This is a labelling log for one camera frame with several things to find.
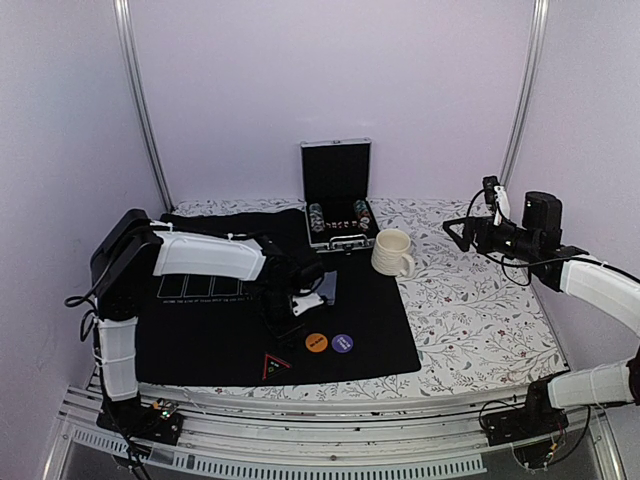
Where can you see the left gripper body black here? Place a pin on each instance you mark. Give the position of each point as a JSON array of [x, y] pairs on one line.
[[273, 308]]

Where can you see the aluminium poker chip case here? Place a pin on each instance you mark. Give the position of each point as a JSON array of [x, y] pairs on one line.
[[336, 174]]

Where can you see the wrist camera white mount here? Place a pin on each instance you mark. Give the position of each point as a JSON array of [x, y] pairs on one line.
[[301, 304], [496, 199]]

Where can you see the right aluminium corner post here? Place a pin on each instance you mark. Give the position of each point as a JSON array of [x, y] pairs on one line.
[[532, 61]]

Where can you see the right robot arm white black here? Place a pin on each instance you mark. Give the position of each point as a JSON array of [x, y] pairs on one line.
[[574, 272]]

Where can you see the orange big blind button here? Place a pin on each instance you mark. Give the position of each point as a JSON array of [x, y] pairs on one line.
[[316, 342]]

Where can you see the left chip stack in case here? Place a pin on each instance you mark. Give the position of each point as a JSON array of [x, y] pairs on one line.
[[316, 218]]

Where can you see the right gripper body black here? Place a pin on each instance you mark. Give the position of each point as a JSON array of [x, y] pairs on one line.
[[525, 242]]

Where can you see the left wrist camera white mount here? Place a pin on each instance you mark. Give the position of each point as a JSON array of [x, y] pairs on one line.
[[301, 304]]

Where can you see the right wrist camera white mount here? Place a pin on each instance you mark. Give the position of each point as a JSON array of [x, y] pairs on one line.
[[496, 199]]

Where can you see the aluminium front rail frame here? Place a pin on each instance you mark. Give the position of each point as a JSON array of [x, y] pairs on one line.
[[240, 437]]

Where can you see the aluminium corner post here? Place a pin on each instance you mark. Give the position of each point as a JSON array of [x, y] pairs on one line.
[[532, 61], [124, 25]]

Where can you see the red dice row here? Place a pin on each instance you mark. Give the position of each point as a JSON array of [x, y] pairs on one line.
[[340, 225]]

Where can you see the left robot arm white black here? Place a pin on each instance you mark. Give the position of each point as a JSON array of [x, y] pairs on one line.
[[139, 249]]

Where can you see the black poker mat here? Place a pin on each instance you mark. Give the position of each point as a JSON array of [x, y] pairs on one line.
[[216, 332]]

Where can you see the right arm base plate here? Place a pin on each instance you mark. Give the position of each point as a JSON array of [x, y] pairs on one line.
[[504, 423]]

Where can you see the triangular red black marker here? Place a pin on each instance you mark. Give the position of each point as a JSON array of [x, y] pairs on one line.
[[273, 366]]

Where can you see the purple small blind button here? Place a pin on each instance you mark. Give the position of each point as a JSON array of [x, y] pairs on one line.
[[342, 343]]

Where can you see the chip stack in case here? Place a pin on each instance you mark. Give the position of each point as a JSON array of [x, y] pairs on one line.
[[363, 215], [316, 218]]

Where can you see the right chip stack in case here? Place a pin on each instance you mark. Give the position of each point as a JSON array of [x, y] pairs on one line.
[[363, 215]]

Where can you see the left aluminium corner post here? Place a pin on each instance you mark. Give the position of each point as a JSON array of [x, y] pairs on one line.
[[124, 25]]

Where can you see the cream ribbed ceramic mug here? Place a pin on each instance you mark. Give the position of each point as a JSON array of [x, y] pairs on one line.
[[390, 254]]

